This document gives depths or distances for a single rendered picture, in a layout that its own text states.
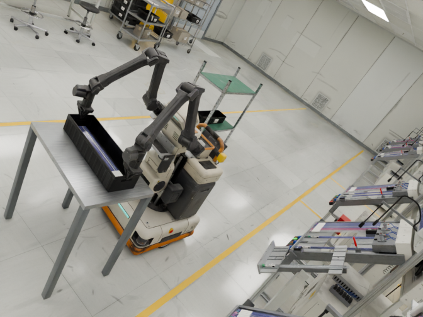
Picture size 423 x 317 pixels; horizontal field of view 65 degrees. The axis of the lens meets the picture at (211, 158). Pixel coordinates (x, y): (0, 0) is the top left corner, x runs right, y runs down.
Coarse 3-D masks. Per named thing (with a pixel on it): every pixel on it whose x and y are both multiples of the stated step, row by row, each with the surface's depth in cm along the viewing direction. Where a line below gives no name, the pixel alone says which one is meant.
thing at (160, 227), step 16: (112, 208) 264; (128, 208) 255; (144, 224) 250; (160, 224) 258; (176, 224) 269; (192, 224) 283; (128, 240) 253; (144, 240) 245; (160, 240) 262; (176, 240) 283
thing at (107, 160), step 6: (84, 126) 209; (84, 132) 204; (90, 132) 207; (90, 138) 202; (96, 144) 201; (96, 150) 196; (102, 150) 199; (102, 156) 194; (108, 162) 192; (114, 168) 191; (114, 174) 186; (120, 174) 189
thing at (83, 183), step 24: (48, 144) 186; (72, 144) 197; (24, 168) 209; (72, 168) 181; (72, 192) 170; (96, 192) 175; (120, 192) 184; (144, 192) 194; (72, 240) 176; (120, 240) 216; (48, 288) 193
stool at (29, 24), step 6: (36, 0) 469; (24, 12) 464; (30, 12) 474; (36, 12) 489; (12, 18) 481; (30, 18) 479; (42, 18) 481; (18, 24) 468; (24, 24) 476; (30, 24) 483; (42, 30) 498; (36, 36) 476
